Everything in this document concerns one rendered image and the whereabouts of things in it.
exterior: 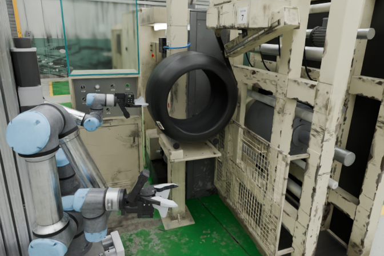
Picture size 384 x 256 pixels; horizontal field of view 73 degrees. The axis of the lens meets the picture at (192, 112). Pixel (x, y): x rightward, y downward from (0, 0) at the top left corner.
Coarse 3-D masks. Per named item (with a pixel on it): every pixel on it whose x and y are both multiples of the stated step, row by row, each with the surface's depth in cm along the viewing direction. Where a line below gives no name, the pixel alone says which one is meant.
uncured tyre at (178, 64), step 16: (160, 64) 168; (176, 64) 154; (192, 64) 155; (208, 64) 158; (224, 64) 166; (160, 80) 154; (176, 80) 154; (224, 80) 164; (160, 96) 154; (224, 96) 192; (160, 112) 157; (208, 112) 199; (224, 112) 188; (176, 128) 162; (192, 128) 195; (208, 128) 189; (224, 128) 178
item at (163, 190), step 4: (164, 184) 97; (168, 184) 97; (172, 184) 97; (156, 188) 94; (160, 188) 94; (164, 188) 95; (168, 188) 96; (172, 188) 97; (160, 192) 95; (164, 192) 96; (168, 192) 97; (156, 196) 95; (164, 196) 97
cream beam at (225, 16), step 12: (240, 0) 142; (252, 0) 132; (264, 0) 134; (276, 0) 136; (216, 12) 171; (228, 12) 155; (252, 12) 134; (264, 12) 136; (216, 24) 172; (228, 24) 156; (240, 24) 143; (252, 24) 136; (264, 24) 138
